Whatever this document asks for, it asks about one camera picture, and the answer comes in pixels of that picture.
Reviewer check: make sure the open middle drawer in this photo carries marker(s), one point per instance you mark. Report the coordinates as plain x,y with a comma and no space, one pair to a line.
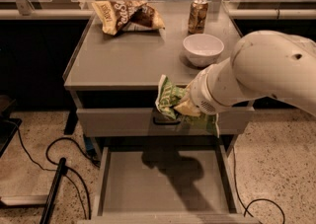
172,185

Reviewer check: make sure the green jalapeno chip bag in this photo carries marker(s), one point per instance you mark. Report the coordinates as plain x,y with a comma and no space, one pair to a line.
170,95

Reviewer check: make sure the white ceramic bowl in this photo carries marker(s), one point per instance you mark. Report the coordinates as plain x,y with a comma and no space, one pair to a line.
202,50

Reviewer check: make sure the black bar on floor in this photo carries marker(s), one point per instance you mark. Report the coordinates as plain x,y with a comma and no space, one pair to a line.
48,208

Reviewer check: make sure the black drawer handle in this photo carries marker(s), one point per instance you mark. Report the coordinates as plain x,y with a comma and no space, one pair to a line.
158,121

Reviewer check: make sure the closed top drawer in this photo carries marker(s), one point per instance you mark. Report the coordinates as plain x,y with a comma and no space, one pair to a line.
139,122

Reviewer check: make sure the brown sea salt chip bag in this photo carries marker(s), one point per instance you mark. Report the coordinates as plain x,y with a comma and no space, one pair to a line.
127,16

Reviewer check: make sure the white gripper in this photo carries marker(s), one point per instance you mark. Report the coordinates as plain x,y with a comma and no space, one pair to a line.
201,94

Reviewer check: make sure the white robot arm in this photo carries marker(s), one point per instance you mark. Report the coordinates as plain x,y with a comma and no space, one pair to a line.
262,64

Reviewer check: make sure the gold soda can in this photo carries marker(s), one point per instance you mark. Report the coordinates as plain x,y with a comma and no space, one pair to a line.
198,12

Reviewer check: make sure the black object left edge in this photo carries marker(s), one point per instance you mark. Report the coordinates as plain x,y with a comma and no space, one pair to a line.
8,126

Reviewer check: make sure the grey drawer cabinet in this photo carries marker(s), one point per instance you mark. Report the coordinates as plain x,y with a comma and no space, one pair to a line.
123,72

